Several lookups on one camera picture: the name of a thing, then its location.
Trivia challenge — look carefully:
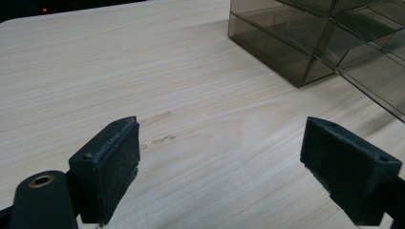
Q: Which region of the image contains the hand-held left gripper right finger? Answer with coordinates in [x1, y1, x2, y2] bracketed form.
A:
[299, 115, 403, 227]

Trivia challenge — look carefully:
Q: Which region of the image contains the smoky transparent plastic drawer cabinet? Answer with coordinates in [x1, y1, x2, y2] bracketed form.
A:
[227, 0, 405, 89]

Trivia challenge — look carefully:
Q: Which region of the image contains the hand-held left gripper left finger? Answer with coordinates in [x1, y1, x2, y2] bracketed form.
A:
[68, 115, 141, 227]

